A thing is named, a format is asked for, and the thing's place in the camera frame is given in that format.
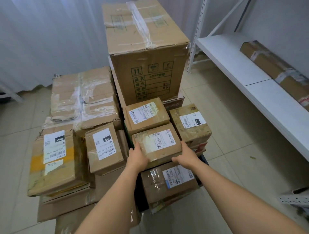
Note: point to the narrow labelled cardboard box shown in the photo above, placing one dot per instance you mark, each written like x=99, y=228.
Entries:
x=103, y=149

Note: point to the person's right thumb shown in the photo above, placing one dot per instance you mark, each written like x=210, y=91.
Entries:
x=185, y=147

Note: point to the large tall cardboard box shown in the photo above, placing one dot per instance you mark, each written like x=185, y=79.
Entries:
x=144, y=60

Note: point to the perforated white metal shelf post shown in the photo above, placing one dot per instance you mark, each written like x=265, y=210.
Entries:
x=295, y=199

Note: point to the person's left thumb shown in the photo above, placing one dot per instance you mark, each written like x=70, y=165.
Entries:
x=137, y=147

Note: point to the person's left hand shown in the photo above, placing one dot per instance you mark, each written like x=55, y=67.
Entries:
x=137, y=159

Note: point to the white curtain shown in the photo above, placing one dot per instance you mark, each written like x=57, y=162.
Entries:
x=48, y=38

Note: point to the flat cardboard sheet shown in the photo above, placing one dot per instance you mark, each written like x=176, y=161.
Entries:
x=79, y=200

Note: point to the small taped labelled cardboard box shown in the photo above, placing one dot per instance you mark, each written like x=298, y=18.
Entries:
x=157, y=144

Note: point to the wide heavily taped cardboard box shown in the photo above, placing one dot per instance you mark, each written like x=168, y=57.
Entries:
x=84, y=96

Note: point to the white metal shelf rack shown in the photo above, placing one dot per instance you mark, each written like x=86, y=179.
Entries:
x=253, y=79

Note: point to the person's right forearm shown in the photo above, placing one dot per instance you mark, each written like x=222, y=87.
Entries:
x=241, y=200

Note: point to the person's right hand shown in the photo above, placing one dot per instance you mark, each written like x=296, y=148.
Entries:
x=187, y=158

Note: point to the person's left forearm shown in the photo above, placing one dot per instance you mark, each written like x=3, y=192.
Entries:
x=113, y=202

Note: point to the long taped cardboard box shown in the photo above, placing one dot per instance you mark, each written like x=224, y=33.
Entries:
x=277, y=67

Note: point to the yellow taped labelled cardboard box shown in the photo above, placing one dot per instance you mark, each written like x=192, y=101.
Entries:
x=55, y=166

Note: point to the crumpled tape labelled cardboard box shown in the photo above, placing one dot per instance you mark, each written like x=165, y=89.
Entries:
x=166, y=185

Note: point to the red and white box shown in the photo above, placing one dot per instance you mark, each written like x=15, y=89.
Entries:
x=200, y=147

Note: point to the speckled labelled cardboard box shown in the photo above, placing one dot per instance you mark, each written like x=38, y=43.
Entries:
x=190, y=125

